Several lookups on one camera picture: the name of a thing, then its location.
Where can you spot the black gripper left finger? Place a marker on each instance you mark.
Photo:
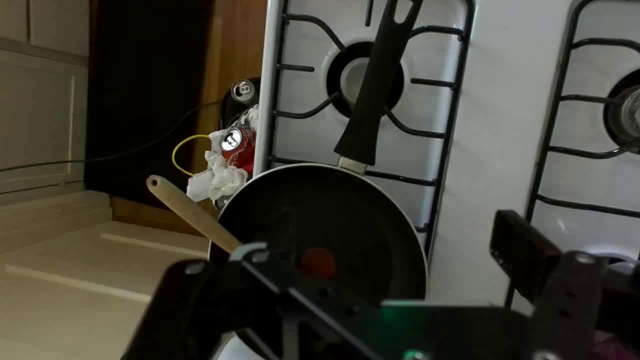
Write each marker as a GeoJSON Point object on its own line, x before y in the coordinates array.
{"type": "Point", "coordinates": [201, 313]}

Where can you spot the black stove grate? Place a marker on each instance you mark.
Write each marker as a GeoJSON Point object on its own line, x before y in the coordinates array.
{"type": "Point", "coordinates": [586, 152]}
{"type": "Point", "coordinates": [433, 83]}

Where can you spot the cream panelled door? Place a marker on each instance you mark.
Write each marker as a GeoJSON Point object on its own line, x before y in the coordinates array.
{"type": "Point", "coordinates": [41, 112]}

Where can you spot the round gas burner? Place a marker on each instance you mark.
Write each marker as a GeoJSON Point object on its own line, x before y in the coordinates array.
{"type": "Point", "coordinates": [630, 112]}
{"type": "Point", "coordinates": [351, 80]}

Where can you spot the white gas stove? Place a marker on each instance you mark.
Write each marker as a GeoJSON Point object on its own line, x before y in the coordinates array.
{"type": "Point", "coordinates": [492, 132]}

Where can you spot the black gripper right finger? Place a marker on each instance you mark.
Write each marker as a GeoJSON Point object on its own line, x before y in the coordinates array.
{"type": "Point", "coordinates": [586, 307]}

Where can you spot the black frying pan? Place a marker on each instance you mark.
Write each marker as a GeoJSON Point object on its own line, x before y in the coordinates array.
{"type": "Point", "coordinates": [333, 213]}

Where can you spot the wooden spoon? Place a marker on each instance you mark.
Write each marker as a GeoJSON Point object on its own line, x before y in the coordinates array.
{"type": "Point", "coordinates": [193, 215]}

